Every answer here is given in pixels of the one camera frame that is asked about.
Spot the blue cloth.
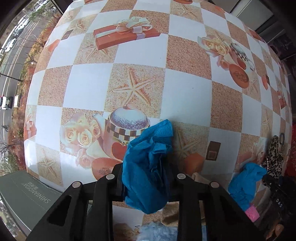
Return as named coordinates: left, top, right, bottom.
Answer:
left=228, top=163, right=267, bottom=211
left=121, top=120, right=173, bottom=214

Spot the beige knitted sock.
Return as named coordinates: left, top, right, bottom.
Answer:
left=161, top=172, right=210, bottom=227

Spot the leopard print scrunchie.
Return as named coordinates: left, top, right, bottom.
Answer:
left=261, top=136, right=283, bottom=188

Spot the light blue fluffy fabric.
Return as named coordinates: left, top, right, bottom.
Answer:
left=136, top=221, right=206, bottom=241

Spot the grey cardboard storage box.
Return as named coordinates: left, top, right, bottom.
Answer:
left=0, top=171, right=61, bottom=236

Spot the checkered patterned tablecloth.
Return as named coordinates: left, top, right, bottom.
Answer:
left=23, top=0, right=293, bottom=241

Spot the pink sponge block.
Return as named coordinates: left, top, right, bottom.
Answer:
left=245, top=205, right=260, bottom=222

